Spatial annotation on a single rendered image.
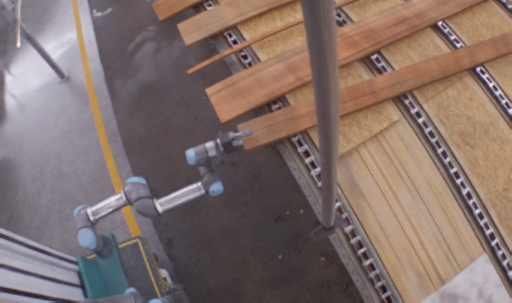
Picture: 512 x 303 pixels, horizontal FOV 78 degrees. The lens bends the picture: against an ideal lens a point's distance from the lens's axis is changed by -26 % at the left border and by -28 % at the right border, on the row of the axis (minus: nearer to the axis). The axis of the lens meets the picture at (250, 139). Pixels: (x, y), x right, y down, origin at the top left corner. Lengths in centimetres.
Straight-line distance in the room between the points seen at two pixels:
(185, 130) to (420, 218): 194
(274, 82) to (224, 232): 113
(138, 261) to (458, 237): 194
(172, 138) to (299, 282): 143
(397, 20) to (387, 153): 85
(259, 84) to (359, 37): 64
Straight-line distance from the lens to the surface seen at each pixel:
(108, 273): 243
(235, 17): 250
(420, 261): 195
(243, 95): 215
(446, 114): 221
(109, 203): 225
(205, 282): 280
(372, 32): 237
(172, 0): 279
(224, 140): 200
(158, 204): 211
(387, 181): 200
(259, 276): 272
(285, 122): 204
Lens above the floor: 269
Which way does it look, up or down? 63 degrees down
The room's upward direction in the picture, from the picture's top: 23 degrees counter-clockwise
